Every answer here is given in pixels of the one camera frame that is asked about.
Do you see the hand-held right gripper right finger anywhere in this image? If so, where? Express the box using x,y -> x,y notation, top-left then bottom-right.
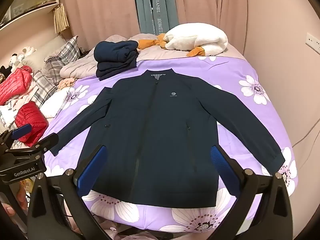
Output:
210,144 -> 294,240

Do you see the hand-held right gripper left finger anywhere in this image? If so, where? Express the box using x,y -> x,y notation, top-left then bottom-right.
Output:
26,145 -> 108,240

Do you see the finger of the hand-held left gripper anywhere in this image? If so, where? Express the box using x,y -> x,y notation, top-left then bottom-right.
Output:
0,123 -> 32,151
5,133 -> 59,156

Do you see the navy zip jacket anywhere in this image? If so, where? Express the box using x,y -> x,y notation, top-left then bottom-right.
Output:
49,69 -> 286,208

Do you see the pile of pale clothes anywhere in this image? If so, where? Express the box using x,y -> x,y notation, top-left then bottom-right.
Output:
0,86 -> 74,133

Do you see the folded navy clothes stack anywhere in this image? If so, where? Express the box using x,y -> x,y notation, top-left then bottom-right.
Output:
94,40 -> 139,81

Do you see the person's left hand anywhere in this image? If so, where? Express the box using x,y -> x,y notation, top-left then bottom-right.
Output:
0,203 -> 16,217

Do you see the red down jacket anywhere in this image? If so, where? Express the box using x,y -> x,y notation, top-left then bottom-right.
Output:
14,102 -> 49,147
0,65 -> 33,106

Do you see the plaid pillow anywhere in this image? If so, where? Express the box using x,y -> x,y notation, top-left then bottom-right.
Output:
44,35 -> 81,79
32,69 -> 58,107

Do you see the small beige plush toy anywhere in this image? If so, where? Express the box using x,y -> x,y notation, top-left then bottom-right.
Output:
57,78 -> 77,90

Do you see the purple floral bed sheet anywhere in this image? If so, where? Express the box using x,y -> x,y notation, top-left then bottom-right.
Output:
41,54 -> 299,234

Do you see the black and white plush toy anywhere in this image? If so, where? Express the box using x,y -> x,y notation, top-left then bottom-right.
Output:
0,53 -> 20,74

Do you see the white goose plush toy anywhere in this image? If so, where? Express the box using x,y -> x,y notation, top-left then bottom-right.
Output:
137,23 -> 229,57

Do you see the pink curtain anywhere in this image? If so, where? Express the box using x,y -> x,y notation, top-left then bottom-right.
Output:
61,0 -> 250,53

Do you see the teal printed curtain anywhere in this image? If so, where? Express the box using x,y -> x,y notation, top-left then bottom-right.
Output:
132,0 -> 179,37

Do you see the beige fringed wall hanging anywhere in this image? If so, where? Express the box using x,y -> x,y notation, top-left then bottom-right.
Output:
53,3 -> 70,34

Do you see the white wall socket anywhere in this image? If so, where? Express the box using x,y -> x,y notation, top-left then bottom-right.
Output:
305,32 -> 320,51

